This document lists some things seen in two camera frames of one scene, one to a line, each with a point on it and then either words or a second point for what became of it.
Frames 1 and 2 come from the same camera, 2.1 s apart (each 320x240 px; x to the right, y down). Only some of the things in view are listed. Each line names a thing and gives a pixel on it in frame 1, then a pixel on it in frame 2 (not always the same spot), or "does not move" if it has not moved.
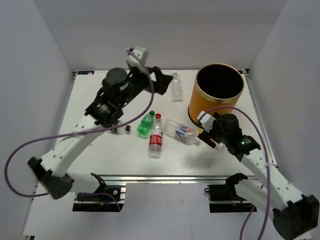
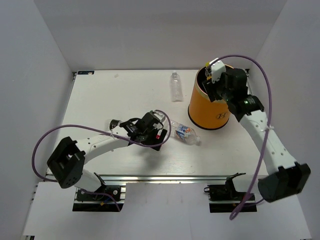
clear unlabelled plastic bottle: x=176 y=93 does not move
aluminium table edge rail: x=166 y=178 does not move
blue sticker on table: x=87 y=72 does not move
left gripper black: x=160 y=86 → x=154 y=139
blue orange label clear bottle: x=186 y=134 does not move
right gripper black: x=206 y=136 → x=210 y=88
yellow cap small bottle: x=220 y=146 → x=208 y=71
